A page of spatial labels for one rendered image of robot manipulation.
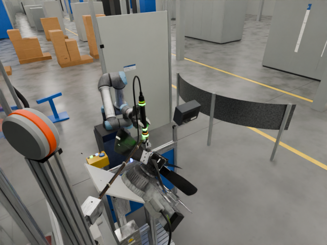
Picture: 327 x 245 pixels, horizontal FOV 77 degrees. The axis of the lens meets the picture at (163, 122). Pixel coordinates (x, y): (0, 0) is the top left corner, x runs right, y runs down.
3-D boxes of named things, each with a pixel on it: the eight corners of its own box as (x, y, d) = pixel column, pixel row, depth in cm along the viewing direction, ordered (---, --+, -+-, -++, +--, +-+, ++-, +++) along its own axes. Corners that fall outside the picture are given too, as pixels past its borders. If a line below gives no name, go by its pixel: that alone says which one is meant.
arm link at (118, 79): (112, 109, 216) (106, 69, 171) (126, 106, 220) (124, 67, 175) (115, 118, 210) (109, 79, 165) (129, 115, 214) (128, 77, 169)
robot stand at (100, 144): (109, 190, 276) (93, 129, 222) (129, 180, 290) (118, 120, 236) (118, 206, 255) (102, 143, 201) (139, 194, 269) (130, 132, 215)
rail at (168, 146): (98, 185, 185) (96, 179, 180) (97, 182, 187) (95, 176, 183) (177, 146, 227) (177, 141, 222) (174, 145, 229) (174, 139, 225)
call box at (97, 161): (92, 173, 171) (89, 164, 166) (88, 166, 178) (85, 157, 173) (110, 165, 179) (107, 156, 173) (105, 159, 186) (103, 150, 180)
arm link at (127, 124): (119, 126, 169) (117, 114, 163) (133, 123, 172) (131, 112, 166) (120, 131, 162) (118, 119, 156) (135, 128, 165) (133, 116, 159)
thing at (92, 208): (91, 228, 93) (87, 217, 89) (79, 223, 95) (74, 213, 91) (104, 209, 101) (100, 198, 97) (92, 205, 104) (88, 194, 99)
